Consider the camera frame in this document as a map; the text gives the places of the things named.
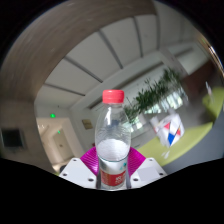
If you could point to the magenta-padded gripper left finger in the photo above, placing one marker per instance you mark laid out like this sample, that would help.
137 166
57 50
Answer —
76 171

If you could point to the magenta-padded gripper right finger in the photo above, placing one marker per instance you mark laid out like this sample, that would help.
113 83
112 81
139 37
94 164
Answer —
148 170

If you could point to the clear red-capped water bottle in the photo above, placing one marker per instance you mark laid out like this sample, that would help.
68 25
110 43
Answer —
112 133

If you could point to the white red blue cube box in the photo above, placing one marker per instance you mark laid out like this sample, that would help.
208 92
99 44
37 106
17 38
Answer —
168 131

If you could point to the long green table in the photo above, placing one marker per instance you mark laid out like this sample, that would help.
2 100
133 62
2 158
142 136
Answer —
190 138

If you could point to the green exit sign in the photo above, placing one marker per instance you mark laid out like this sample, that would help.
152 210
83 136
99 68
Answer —
52 115

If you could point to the group of potted plants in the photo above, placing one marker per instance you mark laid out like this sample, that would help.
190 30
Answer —
153 95

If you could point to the small green table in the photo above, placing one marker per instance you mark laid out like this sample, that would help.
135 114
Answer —
215 105

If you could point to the framed wall picture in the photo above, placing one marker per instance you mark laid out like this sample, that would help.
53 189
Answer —
87 124

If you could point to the black wall screen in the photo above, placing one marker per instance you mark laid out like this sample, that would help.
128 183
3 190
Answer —
11 138

